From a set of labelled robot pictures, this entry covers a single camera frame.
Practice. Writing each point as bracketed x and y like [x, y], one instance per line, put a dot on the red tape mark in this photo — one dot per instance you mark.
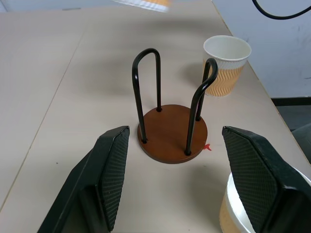
[207, 147]

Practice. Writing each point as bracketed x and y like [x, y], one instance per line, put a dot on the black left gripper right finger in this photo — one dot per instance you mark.
[262, 174]

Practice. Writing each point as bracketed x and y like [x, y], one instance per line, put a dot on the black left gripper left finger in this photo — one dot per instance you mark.
[97, 174]

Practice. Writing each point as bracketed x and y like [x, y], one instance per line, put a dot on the dark grey rounded object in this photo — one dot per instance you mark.
[302, 138]

